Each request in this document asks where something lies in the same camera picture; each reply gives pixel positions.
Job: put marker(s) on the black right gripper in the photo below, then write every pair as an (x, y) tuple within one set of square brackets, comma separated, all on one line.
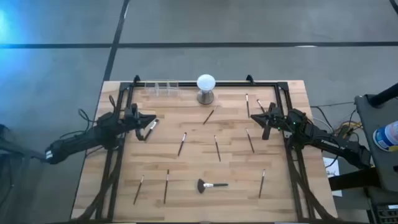
[(275, 121)]

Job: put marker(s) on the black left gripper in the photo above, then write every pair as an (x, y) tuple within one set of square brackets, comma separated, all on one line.
[(132, 123)]

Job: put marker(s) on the makeup brush wide silver ferrule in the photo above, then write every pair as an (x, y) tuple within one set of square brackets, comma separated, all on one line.
[(152, 126)]

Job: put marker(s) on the thin black makeup brush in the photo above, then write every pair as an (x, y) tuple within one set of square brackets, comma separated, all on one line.
[(139, 189), (247, 105), (261, 184), (210, 115), (166, 186), (250, 140), (182, 144), (260, 104), (217, 148)]

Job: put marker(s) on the large fluffy powder brush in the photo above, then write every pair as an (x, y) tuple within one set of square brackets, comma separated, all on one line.
[(214, 185)]

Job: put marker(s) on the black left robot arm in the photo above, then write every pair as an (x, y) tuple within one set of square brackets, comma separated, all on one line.
[(77, 140)]

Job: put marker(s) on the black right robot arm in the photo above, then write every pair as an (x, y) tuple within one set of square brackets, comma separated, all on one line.
[(326, 141)]

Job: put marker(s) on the clear acrylic organizer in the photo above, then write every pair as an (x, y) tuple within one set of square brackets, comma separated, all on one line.
[(161, 88)]

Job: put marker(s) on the white mushroom lamp metal base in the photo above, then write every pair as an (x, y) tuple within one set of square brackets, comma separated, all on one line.
[(206, 84)]

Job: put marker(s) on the grey cart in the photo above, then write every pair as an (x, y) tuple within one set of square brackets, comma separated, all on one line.
[(367, 124)]

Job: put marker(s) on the black flat bar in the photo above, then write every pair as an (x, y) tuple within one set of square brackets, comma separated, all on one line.
[(354, 179)]

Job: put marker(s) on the black pole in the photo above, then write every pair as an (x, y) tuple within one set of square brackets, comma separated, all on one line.
[(384, 95)]

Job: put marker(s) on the white canister blue label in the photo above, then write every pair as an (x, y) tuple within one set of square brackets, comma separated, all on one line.
[(387, 137)]

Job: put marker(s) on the black floor stand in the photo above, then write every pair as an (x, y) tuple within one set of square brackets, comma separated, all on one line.
[(18, 151)]

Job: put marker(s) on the black equipment rack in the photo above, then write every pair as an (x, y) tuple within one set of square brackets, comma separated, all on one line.
[(385, 211)]

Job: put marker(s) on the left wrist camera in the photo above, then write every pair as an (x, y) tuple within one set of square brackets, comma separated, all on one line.
[(134, 109)]

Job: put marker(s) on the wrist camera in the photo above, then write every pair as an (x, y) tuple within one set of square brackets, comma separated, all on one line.
[(272, 107), (134, 109)]

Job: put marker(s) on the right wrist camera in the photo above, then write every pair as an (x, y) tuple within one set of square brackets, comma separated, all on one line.
[(272, 107)]

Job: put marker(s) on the silver metal bracket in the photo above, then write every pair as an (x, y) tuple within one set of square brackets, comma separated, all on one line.
[(286, 134)]

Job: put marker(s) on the black metal table frame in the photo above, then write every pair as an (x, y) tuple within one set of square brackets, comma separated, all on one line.
[(236, 84)]

